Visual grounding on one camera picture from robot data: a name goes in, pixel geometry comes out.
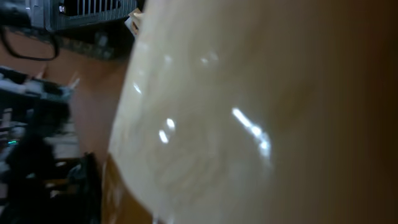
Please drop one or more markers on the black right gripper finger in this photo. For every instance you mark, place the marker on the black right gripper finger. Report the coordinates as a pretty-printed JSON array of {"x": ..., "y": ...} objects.
[{"x": 92, "y": 190}]

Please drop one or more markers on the white snack wrapper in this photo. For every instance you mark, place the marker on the white snack wrapper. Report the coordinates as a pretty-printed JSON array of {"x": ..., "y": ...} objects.
[{"x": 268, "y": 111}]

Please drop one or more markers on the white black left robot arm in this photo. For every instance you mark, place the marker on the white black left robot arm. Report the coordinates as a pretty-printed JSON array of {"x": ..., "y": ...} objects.
[{"x": 41, "y": 108}]

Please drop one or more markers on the grey plastic mesh basket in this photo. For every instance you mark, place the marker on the grey plastic mesh basket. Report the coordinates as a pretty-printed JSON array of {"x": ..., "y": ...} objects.
[{"x": 54, "y": 15}]

